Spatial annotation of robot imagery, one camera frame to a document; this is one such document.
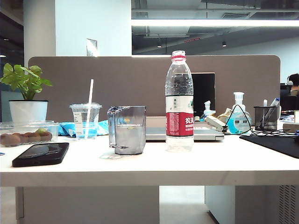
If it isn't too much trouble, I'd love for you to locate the black smartphone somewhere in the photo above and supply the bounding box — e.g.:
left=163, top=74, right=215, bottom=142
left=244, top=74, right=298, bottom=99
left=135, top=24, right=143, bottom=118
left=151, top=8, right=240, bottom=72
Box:
left=11, top=142, right=70, bottom=168

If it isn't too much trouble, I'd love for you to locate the blue plastic bag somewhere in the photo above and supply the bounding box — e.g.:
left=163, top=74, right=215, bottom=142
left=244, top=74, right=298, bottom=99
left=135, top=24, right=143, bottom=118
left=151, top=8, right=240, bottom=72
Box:
left=57, top=120, right=110, bottom=137

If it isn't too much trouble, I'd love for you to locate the white drinking straw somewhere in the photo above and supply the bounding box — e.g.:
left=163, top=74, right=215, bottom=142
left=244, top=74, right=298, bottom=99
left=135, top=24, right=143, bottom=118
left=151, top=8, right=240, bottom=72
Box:
left=84, top=78, right=94, bottom=140

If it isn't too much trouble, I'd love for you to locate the white pen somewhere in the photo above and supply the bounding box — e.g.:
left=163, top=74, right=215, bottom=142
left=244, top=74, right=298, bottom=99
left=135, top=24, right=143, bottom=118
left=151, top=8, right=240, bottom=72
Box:
left=262, top=99, right=268, bottom=122

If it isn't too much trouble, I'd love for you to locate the beige stapler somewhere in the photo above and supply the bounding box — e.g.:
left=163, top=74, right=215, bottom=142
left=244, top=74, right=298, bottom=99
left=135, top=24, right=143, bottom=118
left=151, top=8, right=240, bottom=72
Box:
left=205, top=114, right=228, bottom=132

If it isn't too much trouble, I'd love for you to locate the black cable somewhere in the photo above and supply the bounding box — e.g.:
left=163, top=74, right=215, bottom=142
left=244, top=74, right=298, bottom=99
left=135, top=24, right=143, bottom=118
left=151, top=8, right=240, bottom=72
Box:
left=223, top=104, right=297, bottom=138

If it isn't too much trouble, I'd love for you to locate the blue hand sanitizer pump bottle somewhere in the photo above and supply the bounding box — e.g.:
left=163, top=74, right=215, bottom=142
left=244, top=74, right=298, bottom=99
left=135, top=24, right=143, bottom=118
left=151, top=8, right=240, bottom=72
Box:
left=226, top=91, right=252, bottom=135

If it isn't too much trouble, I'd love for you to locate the silver laptop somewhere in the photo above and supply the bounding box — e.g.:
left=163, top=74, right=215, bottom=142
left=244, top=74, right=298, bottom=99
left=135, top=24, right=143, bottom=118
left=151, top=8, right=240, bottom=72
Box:
left=144, top=126, right=225, bottom=142

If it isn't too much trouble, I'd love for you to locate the crumpled beige wrapper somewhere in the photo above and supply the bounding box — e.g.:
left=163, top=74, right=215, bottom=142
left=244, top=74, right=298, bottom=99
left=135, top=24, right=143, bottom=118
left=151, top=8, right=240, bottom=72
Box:
left=217, top=107, right=233, bottom=119

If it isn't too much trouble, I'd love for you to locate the black mouse mat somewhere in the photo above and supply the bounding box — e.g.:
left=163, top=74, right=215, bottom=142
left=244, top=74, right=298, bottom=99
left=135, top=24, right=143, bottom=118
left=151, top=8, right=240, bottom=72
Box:
left=239, top=134, right=299, bottom=159

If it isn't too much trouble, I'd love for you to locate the green leafy plant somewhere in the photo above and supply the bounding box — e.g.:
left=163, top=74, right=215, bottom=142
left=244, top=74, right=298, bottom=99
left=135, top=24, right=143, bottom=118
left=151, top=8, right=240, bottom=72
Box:
left=0, top=63, right=53, bottom=101

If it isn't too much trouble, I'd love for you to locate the white under-desk cabinet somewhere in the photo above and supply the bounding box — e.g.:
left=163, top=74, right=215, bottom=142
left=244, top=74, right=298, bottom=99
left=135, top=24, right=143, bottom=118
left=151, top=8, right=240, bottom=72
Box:
left=205, top=185, right=299, bottom=224

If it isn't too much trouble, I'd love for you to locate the transparent grey plastic mug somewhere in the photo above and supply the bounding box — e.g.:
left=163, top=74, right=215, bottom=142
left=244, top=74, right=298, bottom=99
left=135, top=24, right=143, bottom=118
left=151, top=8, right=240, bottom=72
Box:
left=107, top=105, right=147, bottom=156

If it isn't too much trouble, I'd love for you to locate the black mesh pen holder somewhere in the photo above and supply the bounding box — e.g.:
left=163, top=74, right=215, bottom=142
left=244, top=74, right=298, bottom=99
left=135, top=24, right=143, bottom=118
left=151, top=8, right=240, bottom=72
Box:
left=253, top=105, right=281, bottom=132

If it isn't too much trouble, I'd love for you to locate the clear lidded plastic cup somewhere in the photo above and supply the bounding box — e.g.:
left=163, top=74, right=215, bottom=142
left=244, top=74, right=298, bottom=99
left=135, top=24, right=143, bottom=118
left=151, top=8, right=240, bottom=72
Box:
left=69, top=104, right=103, bottom=140

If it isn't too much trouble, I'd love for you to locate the white desk front panel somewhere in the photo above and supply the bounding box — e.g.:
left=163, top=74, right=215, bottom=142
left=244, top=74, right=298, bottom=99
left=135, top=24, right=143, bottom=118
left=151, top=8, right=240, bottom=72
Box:
left=15, top=186, right=160, bottom=224

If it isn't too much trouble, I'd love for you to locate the white ceiling light strip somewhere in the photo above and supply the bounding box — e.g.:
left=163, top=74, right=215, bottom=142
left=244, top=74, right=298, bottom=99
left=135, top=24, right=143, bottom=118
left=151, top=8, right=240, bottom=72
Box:
left=130, top=19, right=299, bottom=27

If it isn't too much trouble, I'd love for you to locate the white plant pot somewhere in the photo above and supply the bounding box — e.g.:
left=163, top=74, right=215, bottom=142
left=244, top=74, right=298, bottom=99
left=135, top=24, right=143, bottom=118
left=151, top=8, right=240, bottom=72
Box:
left=8, top=99, right=49, bottom=124

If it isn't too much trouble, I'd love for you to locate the clear red-label mineral water bottle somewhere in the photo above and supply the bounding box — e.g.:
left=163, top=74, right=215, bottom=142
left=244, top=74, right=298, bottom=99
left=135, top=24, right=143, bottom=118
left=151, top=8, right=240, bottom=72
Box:
left=164, top=50, right=195, bottom=153

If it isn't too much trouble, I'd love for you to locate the small blue spray bottle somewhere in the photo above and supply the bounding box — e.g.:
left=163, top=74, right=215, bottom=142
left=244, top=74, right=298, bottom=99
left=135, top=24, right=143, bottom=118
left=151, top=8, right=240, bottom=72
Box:
left=200, top=100, right=217, bottom=118

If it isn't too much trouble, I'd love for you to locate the silver wall plate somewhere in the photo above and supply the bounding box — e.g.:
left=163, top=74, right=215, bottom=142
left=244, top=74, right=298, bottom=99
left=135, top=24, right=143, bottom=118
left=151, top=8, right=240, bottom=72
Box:
left=85, top=38, right=98, bottom=56

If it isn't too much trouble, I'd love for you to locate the blue-capped marker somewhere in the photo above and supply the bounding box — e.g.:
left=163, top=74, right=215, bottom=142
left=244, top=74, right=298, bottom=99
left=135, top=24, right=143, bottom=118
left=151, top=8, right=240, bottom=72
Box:
left=268, top=97, right=281, bottom=111

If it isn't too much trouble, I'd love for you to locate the person with headphones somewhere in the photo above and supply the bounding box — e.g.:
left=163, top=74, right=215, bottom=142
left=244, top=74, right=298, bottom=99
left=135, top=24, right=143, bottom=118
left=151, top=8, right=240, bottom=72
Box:
left=287, top=73, right=299, bottom=96

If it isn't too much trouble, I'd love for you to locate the clear plastic fruit container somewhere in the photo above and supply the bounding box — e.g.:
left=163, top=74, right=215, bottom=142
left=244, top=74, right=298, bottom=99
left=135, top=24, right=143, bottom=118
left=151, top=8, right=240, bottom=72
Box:
left=0, top=120, right=60, bottom=147

